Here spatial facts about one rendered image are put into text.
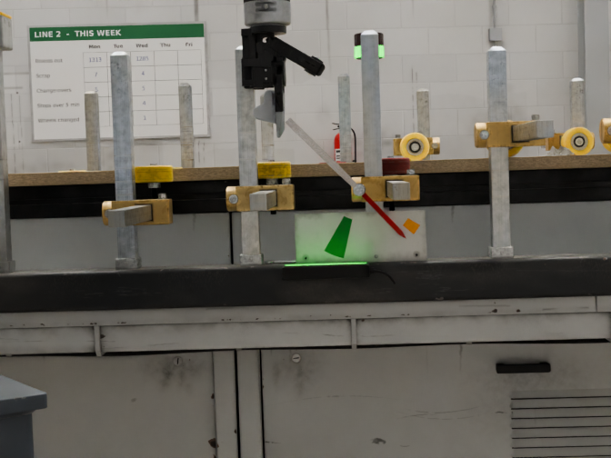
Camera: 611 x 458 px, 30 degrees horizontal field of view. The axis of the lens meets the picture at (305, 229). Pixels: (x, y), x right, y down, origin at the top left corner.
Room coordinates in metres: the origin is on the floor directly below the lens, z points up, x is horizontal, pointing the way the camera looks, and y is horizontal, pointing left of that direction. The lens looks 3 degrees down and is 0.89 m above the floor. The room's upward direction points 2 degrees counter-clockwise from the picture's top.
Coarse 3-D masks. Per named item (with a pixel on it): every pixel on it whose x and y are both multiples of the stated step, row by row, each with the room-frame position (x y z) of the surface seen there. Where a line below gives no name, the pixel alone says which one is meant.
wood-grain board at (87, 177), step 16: (416, 160) 2.43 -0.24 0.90; (432, 160) 2.43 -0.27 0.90; (448, 160) 2.43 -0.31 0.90; (464, 160) 2.43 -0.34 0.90; (480, 160) 2.43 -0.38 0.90; (512, 160) 2.43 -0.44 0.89; (528, 160) 2.42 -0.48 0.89; (544, 160) 2.42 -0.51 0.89; (560, 160) 2.42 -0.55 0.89; (576, 160) 2.42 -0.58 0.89; (592, 160) 2.42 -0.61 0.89; (608, 160) 2.42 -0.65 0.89; (16, 176) 2.46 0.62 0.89; (32, 176) 2.46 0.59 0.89; (48, 176) 2.46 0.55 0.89; (64, 176) 2.46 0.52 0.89; (80, 176) 2.46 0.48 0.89; (96, 176) 2.46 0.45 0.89; (112, 176) 2.46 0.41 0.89; (176, 176) 2.45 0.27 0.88; (192, 176) 2.45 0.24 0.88; (208, 176) 2.45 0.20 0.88; (224, 176) 2.45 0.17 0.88; (304, 176) 2.44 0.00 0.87
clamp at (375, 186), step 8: (368, 176) 2.26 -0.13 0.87; (376, 176) 2.26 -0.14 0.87; (384, 176) 2.26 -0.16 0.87; (392, 176) 2.26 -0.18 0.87; (400, 176) 2.26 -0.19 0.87; (408, 176) 2.26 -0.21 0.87; (416, 176) 2.26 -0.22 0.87; (368, 184) 2.26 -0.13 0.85; (376, 184) 2.26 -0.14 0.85; (384, 184) 2.26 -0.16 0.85; (416, 184) 2.26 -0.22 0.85; (352, 192) 2.26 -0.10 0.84; (368, 192) 2.26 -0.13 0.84; (376, 192) 2.26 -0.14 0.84; (384, 192) 2.26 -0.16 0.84; (416, 192) 2.26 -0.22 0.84; (352, 200) 2.28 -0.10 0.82; (360, 200) 2.27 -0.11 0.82; (376, 200) 2.26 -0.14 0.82; (384, 200) 2.26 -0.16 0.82; (392, 200) 2.26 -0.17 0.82; (400, 200) 2.26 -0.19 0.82; (408, 200) 2.26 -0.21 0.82; (416, 200) 2.26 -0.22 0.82
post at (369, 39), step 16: (368, 32) 2.27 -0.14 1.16; (368, 48) 2.27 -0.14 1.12; (368, 64) 2.27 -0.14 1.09; (368, 80) 2.27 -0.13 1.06; (368, 96) 2.27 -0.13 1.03; (368, 112) 2.27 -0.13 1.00; (368, 128) 2.27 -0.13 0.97; (368, 144) 2.27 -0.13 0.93; (368, 160) 2.27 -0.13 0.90; (368, 208) 2.27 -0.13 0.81
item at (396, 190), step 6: (390, 186) 2.08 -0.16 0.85; (396, 186) 1.98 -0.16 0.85; (402, 186) 1.98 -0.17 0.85; (408, 186) 1.98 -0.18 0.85; (390, 192) 2.09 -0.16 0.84; (396, 192) 1.98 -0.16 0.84; (402, 192) 1.98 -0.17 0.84; (408, 192) 1.98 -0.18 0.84; (396, 198) 1.98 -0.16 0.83; (402, 198) 1.98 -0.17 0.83; (408, 198) 1.98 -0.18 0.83
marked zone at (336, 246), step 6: (342, 222) 2.26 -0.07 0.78; (348, 222) 2.26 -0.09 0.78; (336, 228) 2.26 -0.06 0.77; (342, 228) 2.26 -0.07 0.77; (348, 228) 2.26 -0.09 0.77; (336, 234) 2.26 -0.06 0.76; (342, 234) 2.26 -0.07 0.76; (348, 234) 2.26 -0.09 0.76; (330, 240) 2.26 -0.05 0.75; (336, 240) 2.26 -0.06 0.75; (342, 240) 2.26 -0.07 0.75; (330, 246) 2.26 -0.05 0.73; (336, 246) 2.26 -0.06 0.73; (342, 246) 2.26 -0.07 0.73; (330, 252) 2.26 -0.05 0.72; (336, 252) 2.26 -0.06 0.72; (342, 252) 2.26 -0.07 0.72
